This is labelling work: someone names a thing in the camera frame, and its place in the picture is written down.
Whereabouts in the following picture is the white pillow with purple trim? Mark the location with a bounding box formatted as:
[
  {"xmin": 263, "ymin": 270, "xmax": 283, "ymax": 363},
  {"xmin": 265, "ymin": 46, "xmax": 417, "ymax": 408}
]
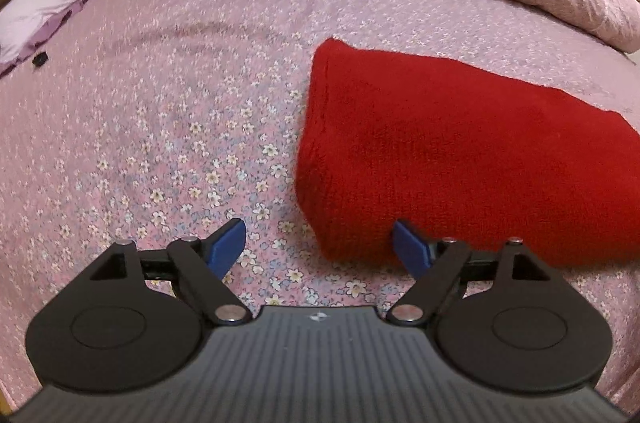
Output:
[{"xmin": 0, "ymin": 0, "xmax": 103, "ymax": 78}]

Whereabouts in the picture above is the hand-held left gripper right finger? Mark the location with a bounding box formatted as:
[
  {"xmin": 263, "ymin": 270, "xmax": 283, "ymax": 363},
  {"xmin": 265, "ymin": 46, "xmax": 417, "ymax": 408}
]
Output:
[{"xmin": 385, "ymin": 219, "xmax": 551, "ymax": 325}]

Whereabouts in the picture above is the red knitted sweater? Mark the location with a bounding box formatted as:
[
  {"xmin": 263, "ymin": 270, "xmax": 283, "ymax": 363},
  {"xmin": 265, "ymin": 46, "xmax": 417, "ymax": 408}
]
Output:
[{"xmin": 295, "ymin": 37, "xmax": 635, "ymax": 266}]

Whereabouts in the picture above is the pink floral bed sheet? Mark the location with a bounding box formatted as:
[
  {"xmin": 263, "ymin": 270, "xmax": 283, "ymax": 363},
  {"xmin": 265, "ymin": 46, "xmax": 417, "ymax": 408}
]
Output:
[{"xmin": 0, "ymin": 0, "xmax": 640, "ymax": 414}]

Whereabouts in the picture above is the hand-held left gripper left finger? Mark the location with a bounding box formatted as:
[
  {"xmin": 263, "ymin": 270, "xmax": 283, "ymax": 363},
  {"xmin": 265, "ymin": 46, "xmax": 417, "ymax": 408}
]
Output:
[{"xmin": 90, "ymin": 217, "xmax": 252, "ymax": 327}]

